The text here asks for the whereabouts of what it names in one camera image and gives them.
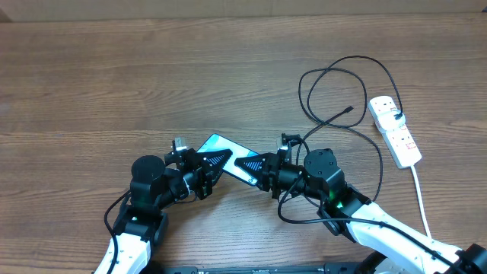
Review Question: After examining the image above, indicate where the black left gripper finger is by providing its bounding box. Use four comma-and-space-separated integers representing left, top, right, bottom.
203, 170, 223, 199
197, 149, 233, 177

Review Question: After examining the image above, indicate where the blue Galaxy smartphone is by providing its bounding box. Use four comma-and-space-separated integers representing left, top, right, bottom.
197, 134, 258, 186

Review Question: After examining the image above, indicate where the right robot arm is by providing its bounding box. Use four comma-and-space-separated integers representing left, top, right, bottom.
234, 148, 486, 273

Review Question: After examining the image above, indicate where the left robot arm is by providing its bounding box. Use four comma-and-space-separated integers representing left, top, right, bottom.
95, 148, 232, 273

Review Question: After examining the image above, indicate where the white USB charger plug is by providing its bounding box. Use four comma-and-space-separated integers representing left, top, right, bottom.
374, 110, 406, 133

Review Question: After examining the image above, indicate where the white power strip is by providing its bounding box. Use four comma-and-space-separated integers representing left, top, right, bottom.
368, 96, 422, 169

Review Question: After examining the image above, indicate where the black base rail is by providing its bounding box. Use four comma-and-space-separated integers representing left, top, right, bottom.
141, 262, 360, 274

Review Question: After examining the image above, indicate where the white power strip cord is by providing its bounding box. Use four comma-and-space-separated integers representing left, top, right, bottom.
409, 165, 433, 237

